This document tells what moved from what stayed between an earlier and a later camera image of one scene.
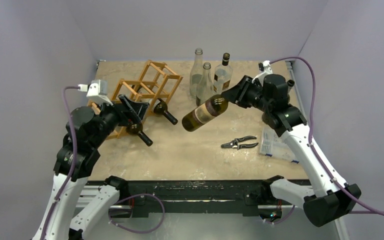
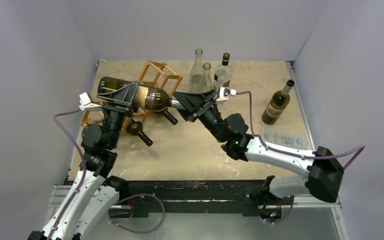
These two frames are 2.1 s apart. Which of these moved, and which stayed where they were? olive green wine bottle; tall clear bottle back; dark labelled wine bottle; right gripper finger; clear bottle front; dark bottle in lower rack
Moved: olive green wine bottle; right gripper finger
Stayed: tall clear bottle back; dark bottle in lower rack; dark labelled wine bottle; clear bottle front
